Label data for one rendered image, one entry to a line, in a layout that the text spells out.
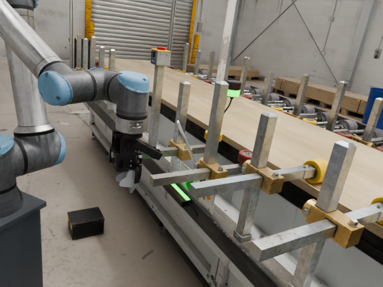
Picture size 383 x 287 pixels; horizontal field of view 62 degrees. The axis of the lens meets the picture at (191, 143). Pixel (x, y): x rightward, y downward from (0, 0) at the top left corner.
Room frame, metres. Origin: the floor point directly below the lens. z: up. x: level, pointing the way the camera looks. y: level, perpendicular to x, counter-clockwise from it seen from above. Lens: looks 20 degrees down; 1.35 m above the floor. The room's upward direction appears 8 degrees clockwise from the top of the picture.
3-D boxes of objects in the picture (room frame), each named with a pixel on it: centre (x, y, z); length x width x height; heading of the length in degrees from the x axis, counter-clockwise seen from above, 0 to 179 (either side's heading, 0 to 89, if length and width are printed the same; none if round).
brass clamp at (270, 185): (0.89, -0.23, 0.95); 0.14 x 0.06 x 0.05; 33
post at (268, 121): (0.91, -0.21, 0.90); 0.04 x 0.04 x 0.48; 33
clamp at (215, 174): (1.10, -0.09, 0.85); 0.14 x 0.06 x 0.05; 33
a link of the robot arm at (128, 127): (0.89, 0.18, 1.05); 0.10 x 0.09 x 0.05; 33
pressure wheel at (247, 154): (1.17, -0.23, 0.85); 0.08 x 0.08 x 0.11
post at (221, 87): (1.12, -0.08, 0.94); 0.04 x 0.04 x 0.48; 33
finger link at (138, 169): (0.89, 0.16, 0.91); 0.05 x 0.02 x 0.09; 33
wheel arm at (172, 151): (1.27, 0.07, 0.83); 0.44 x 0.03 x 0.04; 123
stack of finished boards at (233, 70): (9.64, -0.63, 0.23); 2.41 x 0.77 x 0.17; 131
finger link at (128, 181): (0.88, 0.18, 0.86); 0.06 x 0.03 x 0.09; 123
